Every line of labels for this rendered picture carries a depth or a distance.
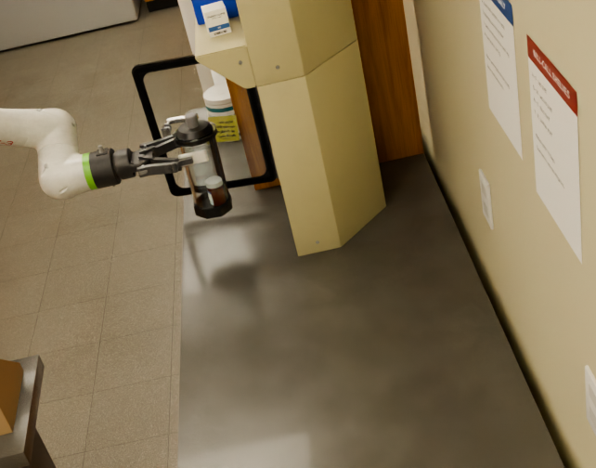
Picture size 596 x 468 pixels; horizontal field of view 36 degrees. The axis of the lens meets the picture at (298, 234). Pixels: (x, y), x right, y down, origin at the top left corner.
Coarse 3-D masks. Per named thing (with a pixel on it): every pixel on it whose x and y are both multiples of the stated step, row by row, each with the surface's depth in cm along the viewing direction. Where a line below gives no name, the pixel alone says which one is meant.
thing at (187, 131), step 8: (192, 112) 221; (192, 120) 219; (200, 120) 224; (184, 128) 221; (192, 128) 220; (200, 128) 220; (208, 128) 220; (176, 136) 221; (184, 136) 219; (192, 136) 219; (200, 136) 219
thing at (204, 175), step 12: (204, 144) 220; (216, 144) 224; (216, 156) 224; (192, 168) 223; (204, 168) 223; (216, 168) 225; (192, 180) 226; (204, 180) 225; (216, 180) 226; (192, 192) 229; (204, 192) 227; (216, 192) 228; (204, 204) 229; (216, 204) 229
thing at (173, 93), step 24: (168, 72) 234; (192, 72) 234; (216, 72) 233; (168, 96) 237; (192, 96) 237; (216, 96) 237; (240, 96) 237; (168, 120) 241; (216, 120) 241; (240, 120) 241; (240, 144) 245; (240, 168) 249; (264, 168) 249
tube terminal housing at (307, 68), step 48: (240, 0) 191; (288, 0) 192; (336, 0) 204; (288, 48) 198; (336, 48) 208; (288, 96) 204; (336, 96) 212; (288, 144) 210; (336, 144) 216; (288, 192) 218; (336, 192) 221; (336, 240) 226
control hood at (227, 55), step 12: (204, 24) 213; (240, 24) 208; (204, 36) 206; (216, 36) 205; (228, 36) 203; (240, 36) 202; (204, 48) 200; (216, 48) 199; (228, 48) 197; (240, 48) 197; (204, 60) 198; (216, 60) 198; (228, 60) 198; (240, 60) 198; (228, 72) 200; (240, 72) 200; (252, 72) 200; (240, 84) 201; (252, 84) 202
